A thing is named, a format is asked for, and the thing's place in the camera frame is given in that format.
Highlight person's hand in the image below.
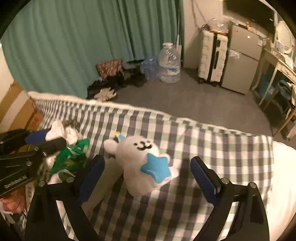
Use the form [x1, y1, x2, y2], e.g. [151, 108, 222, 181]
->
[1, 187, 26, 214]

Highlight brown cardboard box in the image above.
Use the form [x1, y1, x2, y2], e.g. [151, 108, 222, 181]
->
[0, 81, 44, 133]

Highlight green foil packet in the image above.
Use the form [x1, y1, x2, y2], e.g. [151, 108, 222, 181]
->
[50, 138, 90, 174]

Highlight white shoes on floor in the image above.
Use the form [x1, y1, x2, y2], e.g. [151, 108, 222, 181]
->
[94, 87, 116, 102]

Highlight large green curtain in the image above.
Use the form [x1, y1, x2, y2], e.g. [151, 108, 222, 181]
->
[1, 1, 183, 98]

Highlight white seal plush toy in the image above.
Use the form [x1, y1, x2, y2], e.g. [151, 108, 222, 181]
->
[103, 135, 179, 197]

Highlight patterned brown bag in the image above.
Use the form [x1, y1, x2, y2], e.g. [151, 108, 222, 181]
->
[95, 59, 124, 79]

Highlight pack of water bottles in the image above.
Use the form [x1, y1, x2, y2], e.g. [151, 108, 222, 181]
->
[140, 56, 159, 80]

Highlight wooden chair with clothes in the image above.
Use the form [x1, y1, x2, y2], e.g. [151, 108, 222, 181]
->
[263, 80, 295, 140]

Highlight large clear water jug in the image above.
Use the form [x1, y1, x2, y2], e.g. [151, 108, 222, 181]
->
[158, 42, 181, 84]

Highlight small silver fridge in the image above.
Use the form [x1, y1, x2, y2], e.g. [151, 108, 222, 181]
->
[222, 22, 262, 94]

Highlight white dressing table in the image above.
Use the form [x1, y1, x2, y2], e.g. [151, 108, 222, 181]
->
[252, 49, 295, 106]

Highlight white hard-shell suitcase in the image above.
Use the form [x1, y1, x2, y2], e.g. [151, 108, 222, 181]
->
[197, 30, 228, 86]

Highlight oval white vanity mirror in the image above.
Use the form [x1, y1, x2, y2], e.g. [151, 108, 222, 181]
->
[276, 21, 295, 55]

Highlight black wall television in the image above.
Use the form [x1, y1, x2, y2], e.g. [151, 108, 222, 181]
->
[226, 0, 275, 34]

